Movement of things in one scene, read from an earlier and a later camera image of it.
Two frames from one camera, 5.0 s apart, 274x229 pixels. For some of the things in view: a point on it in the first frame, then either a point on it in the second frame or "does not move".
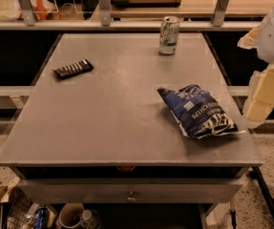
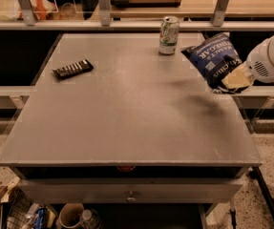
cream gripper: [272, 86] → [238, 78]
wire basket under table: [19, 209] does not move
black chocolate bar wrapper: [73, 69] does not move
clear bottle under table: [90, 218] does not move
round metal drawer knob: [131, 199] does not move
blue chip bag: [197, 112] → [214, 58]
